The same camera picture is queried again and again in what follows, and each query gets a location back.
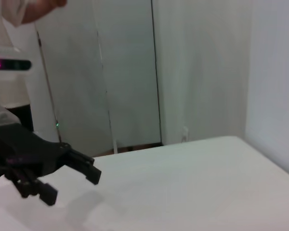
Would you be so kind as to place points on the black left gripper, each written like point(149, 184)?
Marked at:
point(21, 146)

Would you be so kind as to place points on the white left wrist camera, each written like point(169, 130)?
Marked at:
point(14, 71)

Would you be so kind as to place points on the thin metal pole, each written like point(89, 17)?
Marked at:
point(48, 84)

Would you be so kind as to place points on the bare person forearm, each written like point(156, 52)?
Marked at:
point(43, 9)

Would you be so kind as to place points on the person in white shirt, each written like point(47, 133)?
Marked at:
point(14, 36)

